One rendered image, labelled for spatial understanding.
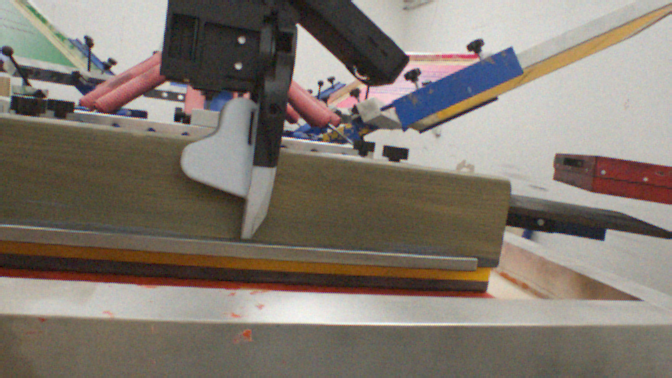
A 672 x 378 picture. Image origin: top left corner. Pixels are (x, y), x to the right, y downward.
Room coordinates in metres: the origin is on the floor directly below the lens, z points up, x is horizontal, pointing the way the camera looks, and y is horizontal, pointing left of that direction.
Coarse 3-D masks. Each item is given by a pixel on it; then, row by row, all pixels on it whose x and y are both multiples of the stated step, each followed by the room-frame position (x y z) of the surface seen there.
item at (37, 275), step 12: (0, 276) 0.27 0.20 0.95; (12, 276) 0.27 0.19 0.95; (24, 276) 0.28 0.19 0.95; (36, 276) 0.28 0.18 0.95; (48, 276) 0.28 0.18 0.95; (60, 276) 0.29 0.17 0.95; (72, 276) 0.29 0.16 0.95; (84, 276) 0.29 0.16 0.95; (96, 276) 0.30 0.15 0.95; (108, 276) 0.30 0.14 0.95; (120, 276) 0.30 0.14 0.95; (132, 276) 0.31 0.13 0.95; (144, 276) 0.31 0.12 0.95; (228, 288) 0.31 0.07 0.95
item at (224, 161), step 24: (240, 120) 0.30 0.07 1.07; (192, 144) 0.29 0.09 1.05; (216, 144) 0.30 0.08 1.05; (240, 144) 0.30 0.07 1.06; (192, 168) 0.29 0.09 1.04; (216, 168) 0.30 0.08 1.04; (240, 168) 0.30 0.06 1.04; (264, 168) 0.30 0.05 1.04; (240, 192) 0.30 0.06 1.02; (264, 192) 0.30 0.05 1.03; (264, 216) 0.31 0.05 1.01
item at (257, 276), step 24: (0, 264) 0.28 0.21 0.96; (24, 264) 0.29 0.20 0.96; (48, 264) 0.29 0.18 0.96; (72, 264) 0.30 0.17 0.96; (96, 264) 0.30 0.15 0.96; (120, 264) 0.30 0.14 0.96; (144, 264) 0.31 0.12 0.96; (168, 264) 0.31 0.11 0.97; (408, 288) 0.37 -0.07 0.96; (432, 288) 0.37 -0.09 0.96; (456, 288) 0.38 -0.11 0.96; (480, 288) 0.38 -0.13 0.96
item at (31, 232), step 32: (0, 224) 0.26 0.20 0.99; (32, 224) 0.27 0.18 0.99; (224, 256) 0.30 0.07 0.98; (256, 256) 0.31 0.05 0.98; (288, 256) 0.31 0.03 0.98; (320, 256) 0.32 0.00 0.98; (352, 256) 0.33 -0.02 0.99; (384, 256) 0.33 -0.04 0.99; (416, 256) 0.34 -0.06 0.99; (448, 256) 0.35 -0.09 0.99
